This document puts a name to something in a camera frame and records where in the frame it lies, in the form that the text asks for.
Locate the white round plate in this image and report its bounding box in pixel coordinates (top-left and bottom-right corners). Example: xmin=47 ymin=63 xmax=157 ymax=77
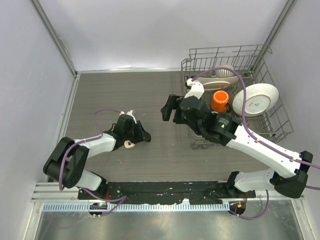
xmin=244 ymin=83 xmax=279 ymax=117

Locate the white slotted cable duct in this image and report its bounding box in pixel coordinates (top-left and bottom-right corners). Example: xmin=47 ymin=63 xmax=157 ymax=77
xmin=42 ymin=201 xmax=230 ymax=212

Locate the white square plate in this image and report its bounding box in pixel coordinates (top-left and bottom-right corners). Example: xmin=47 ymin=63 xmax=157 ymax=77
xmin=197 ymin=76 xmax=239 ymax=91

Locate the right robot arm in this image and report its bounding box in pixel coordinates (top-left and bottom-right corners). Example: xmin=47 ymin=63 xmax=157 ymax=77
xmin=160 ymin=94 xmax=313 ymax=199

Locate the orange mug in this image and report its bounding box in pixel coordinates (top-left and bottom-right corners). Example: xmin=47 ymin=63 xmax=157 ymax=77
xmin=210 ymin=90 xmax=230 ymax=113

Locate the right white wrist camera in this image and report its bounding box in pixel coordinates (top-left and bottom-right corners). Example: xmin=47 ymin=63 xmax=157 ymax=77
xmin=184 ymin=78 xmax=205 ymax=100

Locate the grey wire dish rack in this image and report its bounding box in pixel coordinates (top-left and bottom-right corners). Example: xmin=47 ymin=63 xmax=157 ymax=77
xmin=181 ymin=44 xmax=293 ymax=143

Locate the striped ceramic mug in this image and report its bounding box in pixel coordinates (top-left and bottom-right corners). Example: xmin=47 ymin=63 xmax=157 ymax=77
xmin=211 ymin=64 xmax=234 ymax=78

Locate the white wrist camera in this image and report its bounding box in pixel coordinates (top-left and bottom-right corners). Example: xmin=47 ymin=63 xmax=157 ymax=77
xmin=119 ymin=109 xmax=137 ymax=124
xmin=184 ymin=78 xmax=205 ymax=100

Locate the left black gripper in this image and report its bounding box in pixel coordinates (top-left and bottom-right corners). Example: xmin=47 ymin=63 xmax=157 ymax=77
xmin=124 ymin=120 xmax=150 ymax=144

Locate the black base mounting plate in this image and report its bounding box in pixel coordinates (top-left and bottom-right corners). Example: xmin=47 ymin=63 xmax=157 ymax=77
xmin=77 ymin=181 xmax=256 ymax=205

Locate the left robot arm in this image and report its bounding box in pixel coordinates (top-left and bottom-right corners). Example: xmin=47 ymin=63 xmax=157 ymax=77
xmin=43 ymin=114 xmax=152 ymax=200

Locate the beige earbud charging case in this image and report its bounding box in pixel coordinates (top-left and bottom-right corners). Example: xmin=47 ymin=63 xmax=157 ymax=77
xmin=124 ymin=140 xmax=135 ymax=149

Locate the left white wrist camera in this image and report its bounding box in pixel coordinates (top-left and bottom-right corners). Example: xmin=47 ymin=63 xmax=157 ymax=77
xmin=119 ymin=109 xmax=137 ymax=124

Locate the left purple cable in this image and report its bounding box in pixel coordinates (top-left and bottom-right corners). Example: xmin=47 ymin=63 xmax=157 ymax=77
xmin=58 ymin=109 xmax=126 ymax=192

